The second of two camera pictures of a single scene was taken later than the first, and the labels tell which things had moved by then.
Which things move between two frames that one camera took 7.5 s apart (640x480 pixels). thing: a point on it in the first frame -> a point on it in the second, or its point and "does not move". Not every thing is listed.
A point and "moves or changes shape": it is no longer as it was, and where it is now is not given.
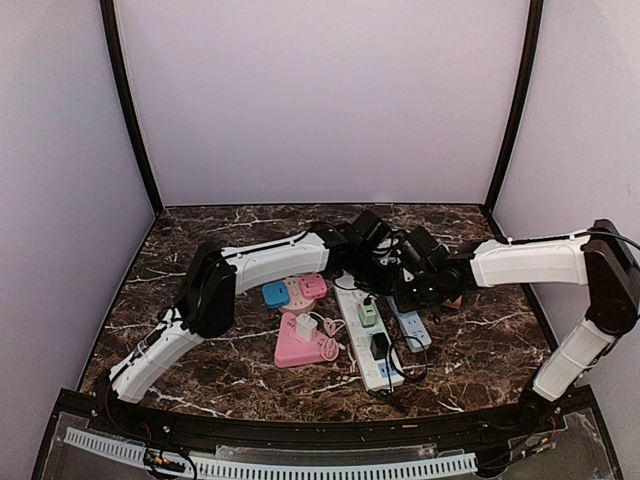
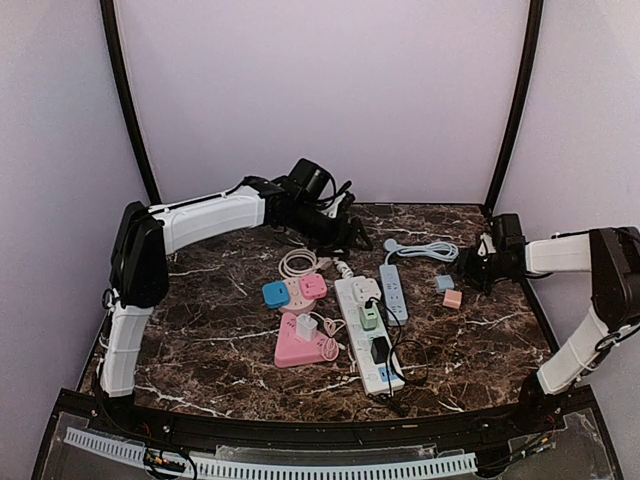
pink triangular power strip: (292, 350) does not move
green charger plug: (367, 315) does not move
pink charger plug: (455, 304) does not move
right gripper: (405, 304) -> (465, 264)
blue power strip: (415, 332) moves or changes shape
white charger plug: (305, 323) does not move
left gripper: (385, 287) -> (339, 240)
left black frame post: (109, 16) does not move
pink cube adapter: (313, 286) does not move
